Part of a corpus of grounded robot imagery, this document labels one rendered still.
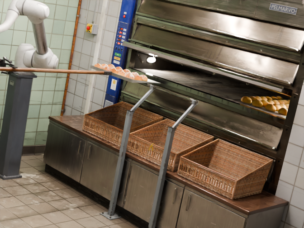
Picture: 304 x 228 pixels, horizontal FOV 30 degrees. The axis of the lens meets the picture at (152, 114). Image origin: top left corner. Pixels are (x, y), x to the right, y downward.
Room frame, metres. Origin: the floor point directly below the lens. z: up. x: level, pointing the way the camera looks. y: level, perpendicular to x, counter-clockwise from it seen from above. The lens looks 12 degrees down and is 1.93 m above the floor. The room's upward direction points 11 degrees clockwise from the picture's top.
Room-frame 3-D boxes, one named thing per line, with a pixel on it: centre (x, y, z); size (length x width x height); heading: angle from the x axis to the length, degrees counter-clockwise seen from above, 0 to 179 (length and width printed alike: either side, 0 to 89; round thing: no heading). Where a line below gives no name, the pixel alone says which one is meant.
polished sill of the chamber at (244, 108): (4.96, -0.37, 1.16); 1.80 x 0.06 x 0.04; 48
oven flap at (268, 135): (4.94, -0.36, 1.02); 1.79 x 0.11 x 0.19; 48
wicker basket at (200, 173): (4.33, -0.65, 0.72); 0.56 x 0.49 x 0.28; 49
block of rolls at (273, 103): (4.88, -1.08, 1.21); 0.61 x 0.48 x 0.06; 138
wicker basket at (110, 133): (5.13, 0.25, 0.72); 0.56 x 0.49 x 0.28; 49
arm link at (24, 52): (5.13, 1.24, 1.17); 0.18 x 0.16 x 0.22; 82
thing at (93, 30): (5.92, 0.78, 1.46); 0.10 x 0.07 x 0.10; 48
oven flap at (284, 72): (4.94, -0.36, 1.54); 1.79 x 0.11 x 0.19; 48
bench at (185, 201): (4.80, -0.08, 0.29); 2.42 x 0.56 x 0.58; 48
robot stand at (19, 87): (5.13, 1.25, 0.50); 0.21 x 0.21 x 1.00; 49
